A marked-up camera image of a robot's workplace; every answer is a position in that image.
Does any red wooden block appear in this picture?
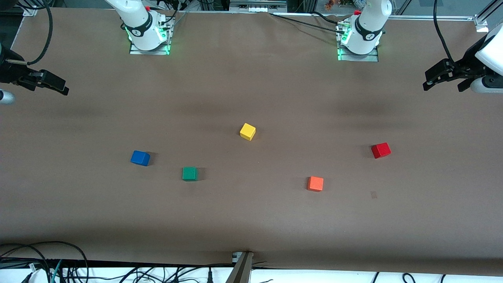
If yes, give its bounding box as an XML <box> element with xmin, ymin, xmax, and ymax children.
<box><xmin>371</xmin><ymin>142</ymin><xmax>392</xmax><ymax>159</ymax></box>

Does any blue wooden block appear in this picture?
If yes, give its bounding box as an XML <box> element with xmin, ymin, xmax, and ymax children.
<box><xmin>130</xmin><ymin>151</ymin><xmax>151</xmax><ymax>167</ymax></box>

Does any yellow wooden block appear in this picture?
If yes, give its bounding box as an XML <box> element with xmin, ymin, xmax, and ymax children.
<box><xmin>240</xmin><ymin>123</ymin><xmax>256</xmax><ymax>141</ymax></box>

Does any grey power strip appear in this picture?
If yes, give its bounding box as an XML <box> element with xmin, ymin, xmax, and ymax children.
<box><xmin>229</xmin><ymin>0</ymin><xmax>288</xmax><ymax>13</ymax></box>

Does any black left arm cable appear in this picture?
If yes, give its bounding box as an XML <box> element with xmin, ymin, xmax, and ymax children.
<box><xmin>433</xmin><ymin>0</ymin><xmax>457</xmax><ymax>64</ymax></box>

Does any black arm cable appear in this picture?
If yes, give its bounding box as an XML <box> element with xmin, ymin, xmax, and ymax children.
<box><xmin>433</xmin><ymin>0</ymin><xmax>457</xmax><ymax>64</ymax></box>
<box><xmin>6</xmin><ymin>0</ymin><xmax>54</xmax><ymax>66</ymax></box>

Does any aluminium corner bracket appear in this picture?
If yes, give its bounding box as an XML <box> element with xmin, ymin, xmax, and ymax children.
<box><xmin>473</xmin><ymin>14</ymin><xmax>490</xmax><ymax>33</ymax></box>

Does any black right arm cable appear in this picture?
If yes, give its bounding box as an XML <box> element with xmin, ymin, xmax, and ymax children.
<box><xmin>6</xmin><ymin>0</ymin><xmax>54</xmax><ymax>66</ymax></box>

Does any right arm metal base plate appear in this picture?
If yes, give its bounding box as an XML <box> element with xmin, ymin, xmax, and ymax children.
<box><xmin>129</xmin><ymin>18</ymin><xmax>172</xmax><ymax>56</ymax></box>

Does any short black base cable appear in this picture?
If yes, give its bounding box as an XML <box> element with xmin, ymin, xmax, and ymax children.
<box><xmin>312</xmin><ymin>11</ymin><xmax>343</xmax><ymax>26</ymax></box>

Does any long black base cable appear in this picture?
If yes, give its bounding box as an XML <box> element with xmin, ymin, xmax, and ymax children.
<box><xmin>269</xmin><ymin>13</ymin><xmax>341</xmax><ymax>31</ymax></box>

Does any black looped floor cable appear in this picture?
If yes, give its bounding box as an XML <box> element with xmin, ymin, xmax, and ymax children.
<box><xmin>0</xmin><ymin>241</ymin><xmax>90</xmax><ymax>283</ymax></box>

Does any green floor cable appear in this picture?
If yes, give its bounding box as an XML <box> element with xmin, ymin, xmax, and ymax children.
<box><xmin>49</xmin><ymin>259</ymin><xmax>64</xmax><ymax>283</ymax></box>

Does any brown camera pole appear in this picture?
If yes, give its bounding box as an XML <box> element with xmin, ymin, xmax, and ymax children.
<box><xmin>226</xmin><ymin>252</ymin><xmax>254</xmax><ymax>283</ymax></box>

